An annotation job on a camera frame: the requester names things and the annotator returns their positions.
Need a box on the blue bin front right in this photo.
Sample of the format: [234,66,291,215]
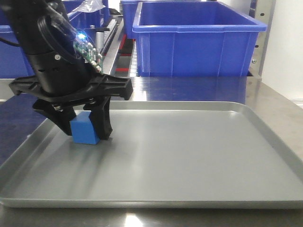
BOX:
[133,1,267,77]

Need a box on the clear plastic bag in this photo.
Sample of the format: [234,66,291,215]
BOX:
[74,0,106,13]

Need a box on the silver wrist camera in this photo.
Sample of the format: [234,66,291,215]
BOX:
[90,25,110,52]

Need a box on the blue bin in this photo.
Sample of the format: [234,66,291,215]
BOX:
[0,1,109,79]
[133,1,267,77]
[121,0,205,42]

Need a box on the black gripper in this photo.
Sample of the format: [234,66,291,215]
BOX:
[9,51,133,140]

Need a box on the steel shelf upright post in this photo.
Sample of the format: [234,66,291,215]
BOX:
[249,0,276,79]

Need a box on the blue bin back right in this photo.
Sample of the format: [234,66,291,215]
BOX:
[121,0,205,42]

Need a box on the blue bin front left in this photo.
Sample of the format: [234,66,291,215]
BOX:
[0,1,109,79]

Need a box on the blue cube block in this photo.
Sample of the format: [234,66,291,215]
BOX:
[70,112,100,145]

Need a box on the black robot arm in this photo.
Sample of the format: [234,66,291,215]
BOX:
[0,0,133,140]

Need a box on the white roller conveyor rail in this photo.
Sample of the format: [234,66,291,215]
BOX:
[99,19,117,55]

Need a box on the grey metal tray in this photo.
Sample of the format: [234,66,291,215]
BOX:
[0,101,303,209]

